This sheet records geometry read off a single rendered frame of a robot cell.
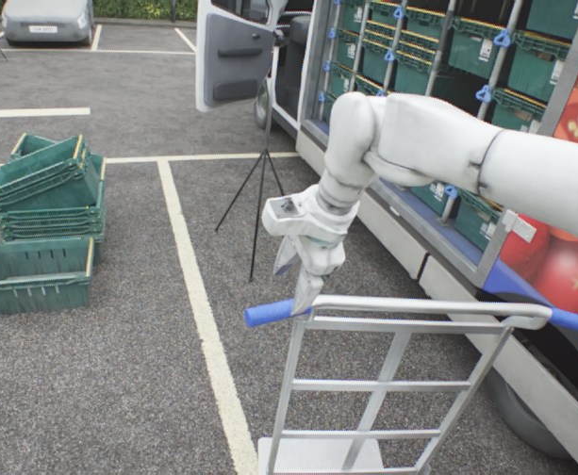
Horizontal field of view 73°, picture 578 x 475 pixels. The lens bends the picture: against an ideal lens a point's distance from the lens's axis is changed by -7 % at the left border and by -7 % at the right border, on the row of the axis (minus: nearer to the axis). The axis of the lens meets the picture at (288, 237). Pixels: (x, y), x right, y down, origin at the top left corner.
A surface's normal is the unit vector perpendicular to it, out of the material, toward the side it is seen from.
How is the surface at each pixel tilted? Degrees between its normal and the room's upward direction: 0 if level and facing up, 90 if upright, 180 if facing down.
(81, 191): 90
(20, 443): 0
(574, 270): 90
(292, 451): 0
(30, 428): 0
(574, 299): 90
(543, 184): 80
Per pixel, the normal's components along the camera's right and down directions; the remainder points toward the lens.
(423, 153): -0.73, 0.30
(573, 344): -0.93, 0.09
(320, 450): 0.12, -0.83
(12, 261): 0.32, 0.51
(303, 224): 0.16, 0.80
